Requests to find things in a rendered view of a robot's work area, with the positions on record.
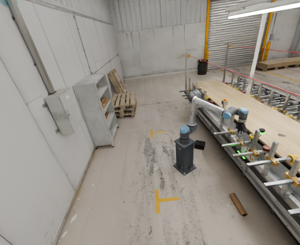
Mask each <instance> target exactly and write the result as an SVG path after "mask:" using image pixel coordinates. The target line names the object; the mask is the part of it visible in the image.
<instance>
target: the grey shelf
mask: <svg viewBox="0 0 300 245"><path fill-rule="evenodd" d="M96 85H97V86H96ZM72 87H73V89H74V92H75V95H76V97H77V100H78V103H79V105H80V108H81V110H82V113H83V116H84V118H85V121H86V124H87V126H88V129H89V132H90V135H91V137H92V140H93V143H94V145H95V149H97V148H98V147H97V146H102V145H112V147H114V144H113V140H114V136H115V133H116V130H117V128H119V126H118V122H117V118H116V114H115V110H114V106H113V102H112V98H111V95H110V91H109V87H108V83H107V79H106V74H105V73H101V74H93V75H87V76H86V77H84V78H83V79H82V80H80V81H79V82H78V83H76V84H75V85H73V86H72ZM104 97H106V98H109V101H108V103H107V105H106V106H105V108H104V109H103V107H102V103H101V100H100V98H101V99H103V98H104ZM107 111H108V112H109V114H108V116H107V119H106V118H105V113H106V112H107Z"/></svg>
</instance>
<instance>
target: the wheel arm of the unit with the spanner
mask: <svg viewBox="0 0 300 245"><path fill-rule="evenodd" d="M258 152H259V153H260V154H262V153H268V152H267V151H264V150H258ZM249 155H253V152H245V153H238V154H232V157H233V158H236V157H243V156H249Z"/></svg>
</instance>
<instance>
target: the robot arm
mask: <svg viewBox="0 0 300 245"><path fill-rule="evenodd" d="M200 96H201V93H200V91H199V90H195V91H193V92H191V93H189V94H188V100H189V102H190V103H191V104H190V113H189V121H188V122H187V126H182V127H181V128H180V138H179V143H180V144H183V145H187V144H189V143H190V138H189V135H190V134H191V133H193V132H194V131H195V130H196V129H197V124H196V122H195V120H196V113H197V106H198V105H199V106H202V107H204V108H206V109H208V110H210V111H213V112H215V113H217V114H219V115H221V116H223V118H224V119H226V120H228V119H230V118H231V117H232V116H233V115H237V116H239V118H238V124H236V129H238V130H237V133H238V135H239V136H240V135H242V134H243V133H245V132H247V131H248V130H247V128H246V126H245V123H246V122H247V116H248V109H247V108H243V107H242V108H236V107H233V106H230V107H229V108H228V109H227V110H226V109H223V108H221V107H218V106H216V105H213V104H211V103H209V102H206V101H204V100H202V99H199V97H200Z"/></svg>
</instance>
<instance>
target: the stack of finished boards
mask: <svg viewBox="0 0 300 245"><path fill-rule="evenodd" d="M296 64H300V56H299V57H292V58H285V59H277V60H270V61H263V62H258V63H257V66H260V67H264V68H274V67H282V66H289V65H296Z"/></svg>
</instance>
